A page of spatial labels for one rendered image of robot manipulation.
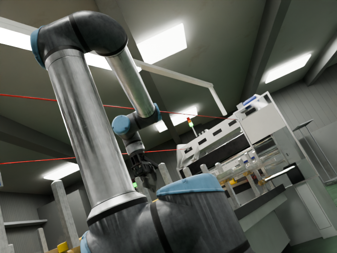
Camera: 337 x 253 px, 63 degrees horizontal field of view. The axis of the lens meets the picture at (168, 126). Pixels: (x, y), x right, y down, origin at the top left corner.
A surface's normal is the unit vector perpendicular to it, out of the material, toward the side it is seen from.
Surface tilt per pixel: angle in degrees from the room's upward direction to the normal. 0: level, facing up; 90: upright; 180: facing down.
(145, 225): 62
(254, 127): 90
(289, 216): 90
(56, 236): 90
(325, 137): 90
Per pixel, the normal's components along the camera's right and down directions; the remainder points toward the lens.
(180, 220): -0.18, -0.43
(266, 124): -0.59, -0.02
